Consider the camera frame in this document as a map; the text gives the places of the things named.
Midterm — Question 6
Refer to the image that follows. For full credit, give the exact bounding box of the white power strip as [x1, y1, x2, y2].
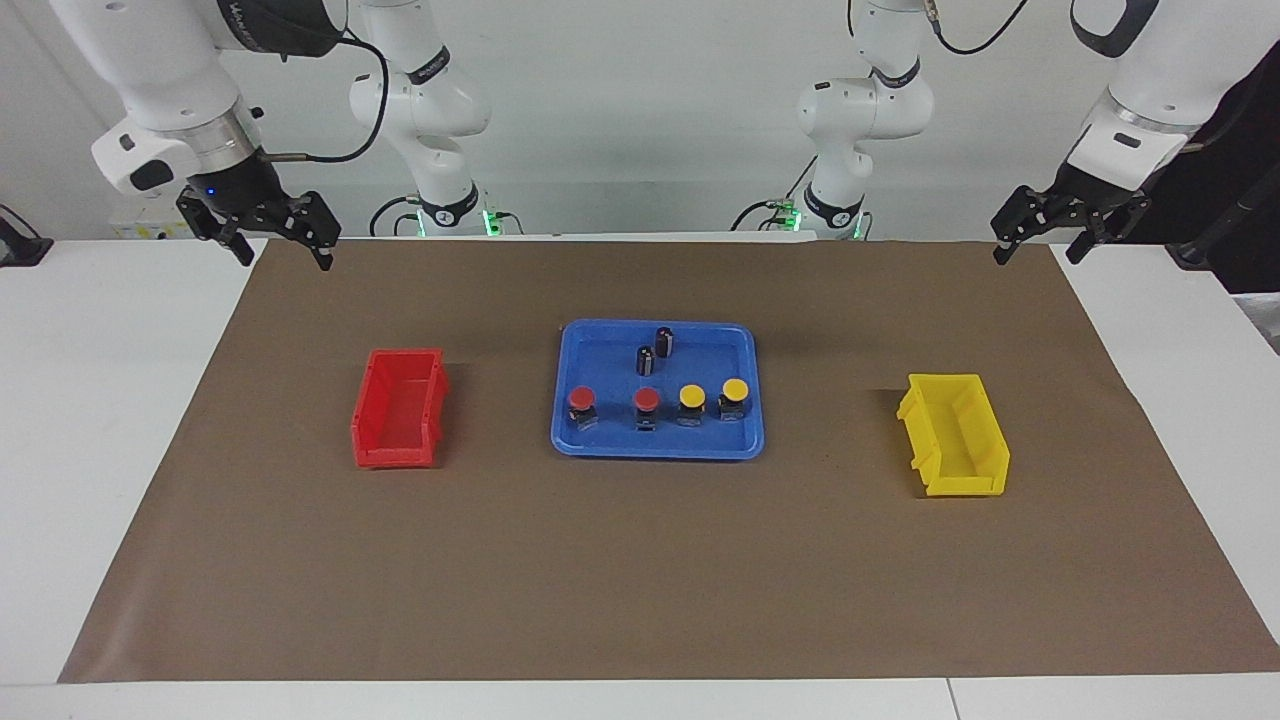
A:
[108, 208, 196, 241]

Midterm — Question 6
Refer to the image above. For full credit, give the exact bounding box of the black background panel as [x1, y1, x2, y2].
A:
[1140, 40, 1280, 293]

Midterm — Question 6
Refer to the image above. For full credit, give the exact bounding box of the red plastic bin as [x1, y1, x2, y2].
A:
[350, 347, 450, 469]

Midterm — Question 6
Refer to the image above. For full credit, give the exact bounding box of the yellow plastic bin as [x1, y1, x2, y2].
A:
[896, 373, 1011, 498]

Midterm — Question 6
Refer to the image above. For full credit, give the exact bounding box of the black table clamp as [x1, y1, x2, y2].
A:
[0, 204, 54, 268]

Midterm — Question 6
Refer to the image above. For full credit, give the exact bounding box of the blue plastic tray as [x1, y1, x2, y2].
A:
[550, 318, 766, 461]

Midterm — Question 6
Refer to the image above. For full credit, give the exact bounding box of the brown paper mat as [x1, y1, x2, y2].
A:
[57, 238, 1280, 685]

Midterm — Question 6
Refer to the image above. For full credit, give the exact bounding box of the black right base cable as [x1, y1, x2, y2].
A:
[368, 195, 426, 239]

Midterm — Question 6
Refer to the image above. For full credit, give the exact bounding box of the black base cable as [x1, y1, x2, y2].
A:
[730, 198, 801, 233]
[368, 195, 426, 239]

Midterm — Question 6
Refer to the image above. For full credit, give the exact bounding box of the black clamp mount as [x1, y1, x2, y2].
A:
[1168, 180, 1280, 271]

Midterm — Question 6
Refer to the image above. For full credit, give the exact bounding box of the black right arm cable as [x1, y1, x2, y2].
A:
[262, 30, 391, 164]

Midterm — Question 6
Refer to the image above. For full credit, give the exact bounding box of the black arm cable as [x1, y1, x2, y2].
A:
[262, 30, 391, 164]
[848, 0, 1033, 57]

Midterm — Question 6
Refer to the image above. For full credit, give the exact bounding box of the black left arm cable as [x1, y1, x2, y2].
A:
[848, 0, 1033, 57]

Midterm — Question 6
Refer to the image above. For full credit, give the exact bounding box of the black left base cable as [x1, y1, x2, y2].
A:
[730, 198, 801, 233]

